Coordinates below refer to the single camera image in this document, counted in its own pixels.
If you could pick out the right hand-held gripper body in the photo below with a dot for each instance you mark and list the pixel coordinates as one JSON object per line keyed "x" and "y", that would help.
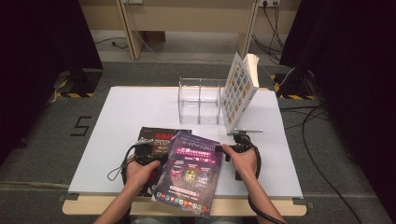
{"x": 241, "y": 141}

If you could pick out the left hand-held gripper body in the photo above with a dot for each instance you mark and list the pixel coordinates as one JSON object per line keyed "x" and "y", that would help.
{"x": 141, "y": 152}

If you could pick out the dark brown magazine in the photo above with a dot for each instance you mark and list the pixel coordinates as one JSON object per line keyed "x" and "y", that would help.
{"x": 155, "y": 137}

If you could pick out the purple magazine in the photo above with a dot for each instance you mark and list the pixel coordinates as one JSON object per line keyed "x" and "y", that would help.
{"x": 190, "y": 174}

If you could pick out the white book with picture grid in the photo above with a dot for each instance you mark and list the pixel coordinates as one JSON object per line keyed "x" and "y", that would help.
{"x": 238, "y": 93}

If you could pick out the clear acrylic book rack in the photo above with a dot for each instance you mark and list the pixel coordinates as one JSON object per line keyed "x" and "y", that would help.
{"x": 199, "y": 102}

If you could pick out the person's right hand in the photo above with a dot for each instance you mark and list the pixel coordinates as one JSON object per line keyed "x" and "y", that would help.
{"x": 244, "y": 165}

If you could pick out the person's left hand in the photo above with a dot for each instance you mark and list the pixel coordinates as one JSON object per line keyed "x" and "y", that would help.
{"x": 137, "y": 175}

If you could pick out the black stand base striped tape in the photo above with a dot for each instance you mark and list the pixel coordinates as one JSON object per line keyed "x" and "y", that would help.
{"x": 81, "y": 82}
{"x": 295, "y": 85}

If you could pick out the black curtain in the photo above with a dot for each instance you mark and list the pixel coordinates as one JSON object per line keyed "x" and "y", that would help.
{"x": 351, "y": 77}
{"x": 40, "y": 62}

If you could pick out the beige wooden desk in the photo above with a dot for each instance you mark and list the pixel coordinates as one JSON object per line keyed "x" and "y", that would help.
{"x": 193, "y": 15}

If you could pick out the white wall socket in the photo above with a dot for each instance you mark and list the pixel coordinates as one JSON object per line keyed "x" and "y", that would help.
{"x": 269, "y": 2}

